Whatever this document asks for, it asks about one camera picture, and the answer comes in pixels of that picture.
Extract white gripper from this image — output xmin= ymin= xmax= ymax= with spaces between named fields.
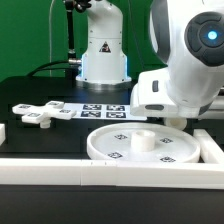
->
xmin=130 ymin=68 xmax=187 ymax=118

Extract white round table top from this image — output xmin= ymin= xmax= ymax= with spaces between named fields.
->
xmin=87 ymin=122 xmax=200 ymax=163

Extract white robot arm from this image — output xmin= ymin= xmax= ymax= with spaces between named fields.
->
xmin=77 ymin=0 xmax=224 ymax=118

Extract white marker sheet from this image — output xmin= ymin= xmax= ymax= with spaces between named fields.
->
xmin=64 ymin=103 xmax=146 ymax=121

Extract white U-shaped fence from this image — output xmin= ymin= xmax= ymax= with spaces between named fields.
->
xmin=0 ymin=129 xmax=224 ymax=189

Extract white cross-shaped table base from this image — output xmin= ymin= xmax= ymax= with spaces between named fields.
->
xmin=12 ymin=101 xmax=76 ymax=129

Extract black cables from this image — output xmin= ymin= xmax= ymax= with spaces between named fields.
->
xmin=27 ymin=59 xmax=83 ymax=78

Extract black camera pole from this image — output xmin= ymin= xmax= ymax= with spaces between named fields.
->
xmin=63 ymin=0 xmax=91 ymax=58

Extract white thin cable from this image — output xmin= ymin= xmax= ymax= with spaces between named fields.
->
xmin=48 ymin=0 xmax=57 ymax=78

